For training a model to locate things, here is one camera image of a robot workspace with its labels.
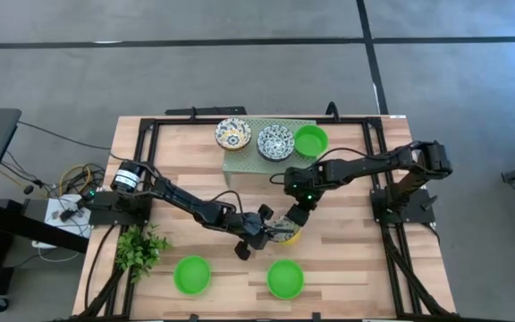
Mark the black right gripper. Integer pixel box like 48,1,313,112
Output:
283,203,314,233

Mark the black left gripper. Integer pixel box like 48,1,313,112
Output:
233,203,295,262

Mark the yellow patterned mini bowl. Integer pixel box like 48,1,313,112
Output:
269,216,304,247
215,116,253,152

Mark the green plastic mini bowl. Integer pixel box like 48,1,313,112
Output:
292,124,329,160
266,258,306,301
173,255,213,296

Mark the teal patterned mini bowl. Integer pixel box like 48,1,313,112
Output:
256,123,295,162

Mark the pale green perforated metal shelf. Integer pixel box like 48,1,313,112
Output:
221,116,319,187

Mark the black rear mounting bar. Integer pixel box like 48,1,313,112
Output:
165,106,249,118

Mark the artificial plant in white pot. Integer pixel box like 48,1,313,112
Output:
114,222,173,284

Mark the black control box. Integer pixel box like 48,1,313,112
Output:
78,187,122,226

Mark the white power strip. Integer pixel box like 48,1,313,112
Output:
44,194,94,226

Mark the black cable hook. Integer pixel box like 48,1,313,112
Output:
325,101,342,122

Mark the black aluminium table frame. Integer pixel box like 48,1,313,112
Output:
76,114,458,322

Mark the yellow cable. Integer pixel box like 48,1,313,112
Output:
58,164,93,198

